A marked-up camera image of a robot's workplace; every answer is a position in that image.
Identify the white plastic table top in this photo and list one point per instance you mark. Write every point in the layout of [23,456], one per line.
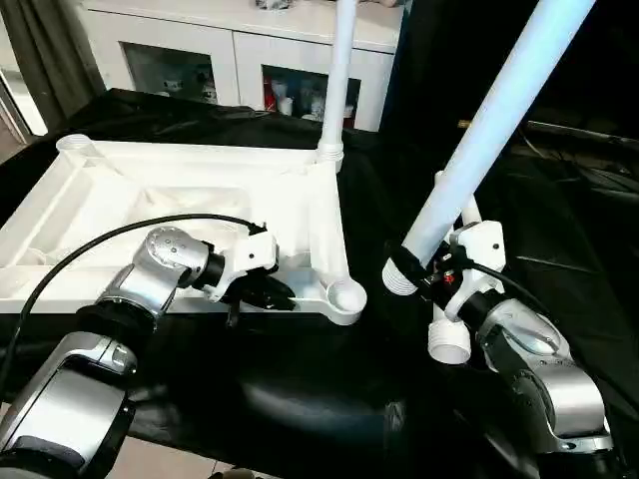
[150,180]

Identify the white plastic table leg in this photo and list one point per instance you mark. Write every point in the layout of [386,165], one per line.
[499,120]
[469,212]
[339,70]
[449,344]

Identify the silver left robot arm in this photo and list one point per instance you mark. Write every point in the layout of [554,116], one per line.
[130,299]

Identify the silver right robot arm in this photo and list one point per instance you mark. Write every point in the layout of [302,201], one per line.
[529,359]

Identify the black plastic mat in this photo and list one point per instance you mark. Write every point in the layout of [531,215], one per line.
[300,399]

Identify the small red bottle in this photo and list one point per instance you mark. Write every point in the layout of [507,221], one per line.
[270,95]

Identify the black low bench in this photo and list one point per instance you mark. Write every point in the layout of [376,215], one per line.
[589,130]

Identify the white glass-door cabinet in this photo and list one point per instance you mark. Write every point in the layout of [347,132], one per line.
[230,40]

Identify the grey curtain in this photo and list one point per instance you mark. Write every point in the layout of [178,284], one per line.
[40,50]

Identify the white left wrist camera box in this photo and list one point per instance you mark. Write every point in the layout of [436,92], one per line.
[250,254]

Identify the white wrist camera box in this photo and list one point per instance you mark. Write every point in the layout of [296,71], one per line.
[250,254]
[479,249]

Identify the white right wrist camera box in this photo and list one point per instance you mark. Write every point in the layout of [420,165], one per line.
[479,249]

